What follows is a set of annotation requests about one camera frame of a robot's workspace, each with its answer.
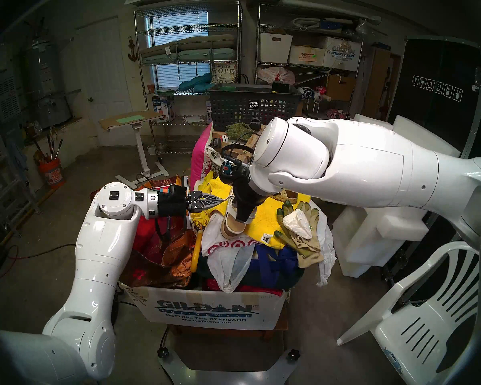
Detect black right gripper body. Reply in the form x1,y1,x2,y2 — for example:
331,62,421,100
220,161,268,213

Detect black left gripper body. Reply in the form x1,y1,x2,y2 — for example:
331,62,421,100
157,176,204,230

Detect white strap wedge sandal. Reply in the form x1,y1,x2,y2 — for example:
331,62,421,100
220,196,257,240
271,190,301,204

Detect yellow terry towel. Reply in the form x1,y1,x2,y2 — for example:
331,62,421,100
202,176,311,250

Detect pink pillow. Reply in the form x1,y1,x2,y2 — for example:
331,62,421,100
190,124,214,188

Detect white crumpled cloth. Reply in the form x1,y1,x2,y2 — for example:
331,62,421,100
283,210,314,240

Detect red orange floral tote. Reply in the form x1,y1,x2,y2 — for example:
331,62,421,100
90,176,203,288

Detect white red-logo plastic bag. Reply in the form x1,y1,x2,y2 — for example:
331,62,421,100
200,212,274,293

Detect white overbed table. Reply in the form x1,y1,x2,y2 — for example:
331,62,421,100
98,109,171,190

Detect blue fabric bag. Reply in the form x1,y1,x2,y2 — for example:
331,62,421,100
240,244,305,290

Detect beige green-tipped work glove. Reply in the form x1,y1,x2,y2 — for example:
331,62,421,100
275,201,323,269

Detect green knit glove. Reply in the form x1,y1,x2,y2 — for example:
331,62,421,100
224,122,253,140

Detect thin white plastic sheet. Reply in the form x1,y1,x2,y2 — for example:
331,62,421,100
315,212,337,286

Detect black mesh basket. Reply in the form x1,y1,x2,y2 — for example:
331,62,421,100
208,83,302,133

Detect blue white appliance box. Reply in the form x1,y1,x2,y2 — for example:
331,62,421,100
152,93,177,122

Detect large white Gildan carton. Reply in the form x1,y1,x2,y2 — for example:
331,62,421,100
120,282,289,331

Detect teal cushion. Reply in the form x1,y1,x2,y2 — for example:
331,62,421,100
178,73,213,93

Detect HOPE word sign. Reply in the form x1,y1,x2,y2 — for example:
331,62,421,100
211,63,238,85

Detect orange plastic bucket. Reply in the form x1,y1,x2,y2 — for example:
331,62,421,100
39,158,65,188

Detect white door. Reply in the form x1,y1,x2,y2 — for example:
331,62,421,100
74,17,135,146

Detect green bench cushion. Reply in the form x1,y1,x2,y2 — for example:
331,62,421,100
141,48,238,65

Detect white storage box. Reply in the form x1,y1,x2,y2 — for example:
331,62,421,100
260,32,293,64

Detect aluminium step ladder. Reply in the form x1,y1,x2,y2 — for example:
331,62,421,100
0,120,40,228

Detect labelled cardboard box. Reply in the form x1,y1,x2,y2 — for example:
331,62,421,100
289,45,326,67

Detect beige bench cushion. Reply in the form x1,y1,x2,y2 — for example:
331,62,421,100
139,34,237,58

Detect grey water heater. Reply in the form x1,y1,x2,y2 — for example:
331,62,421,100
26,35,73,128

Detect small white Gildan carton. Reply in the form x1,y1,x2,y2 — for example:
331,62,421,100
323,36,362,72

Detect window with blinds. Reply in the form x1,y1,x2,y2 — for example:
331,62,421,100
146,11,211,88

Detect white plastic chair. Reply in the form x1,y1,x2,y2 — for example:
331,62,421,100
337,241,481,385

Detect black flight case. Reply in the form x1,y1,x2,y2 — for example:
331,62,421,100
387,35,481,180

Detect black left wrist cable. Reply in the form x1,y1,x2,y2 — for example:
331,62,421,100
135,173,174,237

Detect chrome wire shelving rack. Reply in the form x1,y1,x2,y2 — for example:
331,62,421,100
134,1,243,154
255,3,365,120

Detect floor power cable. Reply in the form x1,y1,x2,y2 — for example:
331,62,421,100
0,244,77,280

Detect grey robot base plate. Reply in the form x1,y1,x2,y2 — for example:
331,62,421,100
157,328,301,385

